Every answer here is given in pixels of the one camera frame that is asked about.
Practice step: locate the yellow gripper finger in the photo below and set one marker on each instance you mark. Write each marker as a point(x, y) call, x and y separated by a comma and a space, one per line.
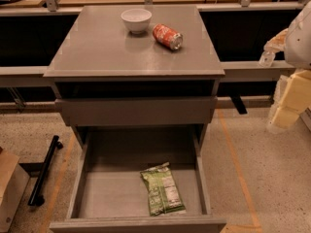
point(292, 97)
point(276, 43)

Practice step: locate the green jalapeno chip bag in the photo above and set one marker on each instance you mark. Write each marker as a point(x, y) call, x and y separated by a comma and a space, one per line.
point(163, 193)

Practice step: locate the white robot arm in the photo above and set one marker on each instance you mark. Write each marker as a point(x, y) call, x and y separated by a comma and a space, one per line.
point(297, 47)

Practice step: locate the closed grey top drawer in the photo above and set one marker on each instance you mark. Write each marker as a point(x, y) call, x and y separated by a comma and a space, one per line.
point(133, 112)

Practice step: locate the grey drawer cabinet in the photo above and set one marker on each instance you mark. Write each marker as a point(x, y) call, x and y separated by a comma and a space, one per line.
point(102, 60)

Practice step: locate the open grey middle drawer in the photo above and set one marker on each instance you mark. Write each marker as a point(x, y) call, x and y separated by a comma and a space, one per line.
point(109, 195)

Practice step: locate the clear plastic bottle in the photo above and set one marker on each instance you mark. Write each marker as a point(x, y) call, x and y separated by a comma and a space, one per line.
point(266, 58)

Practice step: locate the red soda can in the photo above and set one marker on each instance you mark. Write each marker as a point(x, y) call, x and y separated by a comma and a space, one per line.
point(167, 36)

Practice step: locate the white ceramic bowl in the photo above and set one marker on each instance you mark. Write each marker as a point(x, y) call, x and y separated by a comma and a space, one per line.
point(136, 20)

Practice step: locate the black metal bar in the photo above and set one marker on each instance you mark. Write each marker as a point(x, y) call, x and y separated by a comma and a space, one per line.
point(36, 198)

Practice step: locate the brown cardboard box left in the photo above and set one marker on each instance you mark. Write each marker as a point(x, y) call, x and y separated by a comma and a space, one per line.
point(13, 182)

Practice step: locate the grey metal rail shelf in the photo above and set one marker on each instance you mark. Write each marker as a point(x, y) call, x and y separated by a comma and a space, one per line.
point(235, 72)

